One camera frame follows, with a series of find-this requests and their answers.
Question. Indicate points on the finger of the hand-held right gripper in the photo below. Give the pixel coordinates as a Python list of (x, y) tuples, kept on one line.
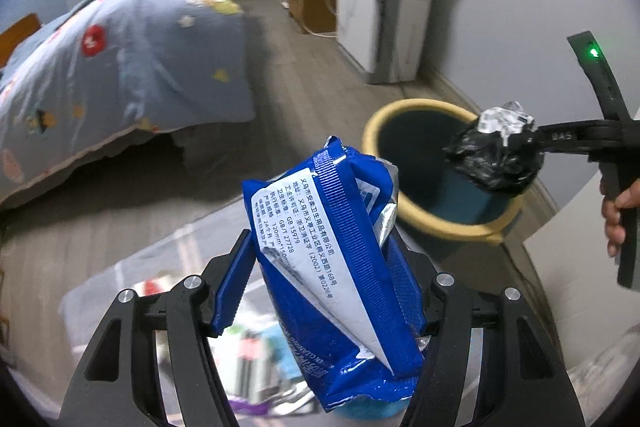
[(575, 138)]

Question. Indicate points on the white appliance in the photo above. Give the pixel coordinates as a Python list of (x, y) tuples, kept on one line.
[(385, 7)]

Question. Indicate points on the blue wet wipes packet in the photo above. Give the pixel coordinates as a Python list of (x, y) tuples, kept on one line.
[(320, 247)]

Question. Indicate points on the black bag with foil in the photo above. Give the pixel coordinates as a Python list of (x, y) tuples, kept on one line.
[(490, 162)]

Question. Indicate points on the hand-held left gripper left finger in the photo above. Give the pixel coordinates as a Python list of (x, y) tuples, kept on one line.
[(234, 283)]

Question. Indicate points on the dark blue yellow-rimmed trash bin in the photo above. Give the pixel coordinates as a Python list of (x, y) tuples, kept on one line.
[(450, 209)]

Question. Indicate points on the white board panel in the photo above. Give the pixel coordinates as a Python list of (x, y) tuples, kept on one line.
[(575, 287)]

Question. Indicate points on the person's right hand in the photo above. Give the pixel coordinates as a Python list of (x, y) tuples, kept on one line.
[(612, 227)]

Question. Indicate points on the wooden bed headboard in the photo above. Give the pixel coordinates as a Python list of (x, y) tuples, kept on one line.
[(17, 39)]

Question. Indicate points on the grey striped rug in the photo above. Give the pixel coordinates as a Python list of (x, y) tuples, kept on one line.
[(150, 257)]

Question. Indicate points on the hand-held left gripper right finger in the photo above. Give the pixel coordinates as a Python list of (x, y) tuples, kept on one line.
[(406, 292)]

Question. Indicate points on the bed with blue quilt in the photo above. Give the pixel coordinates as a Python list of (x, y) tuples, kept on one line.
[(125, 57)]

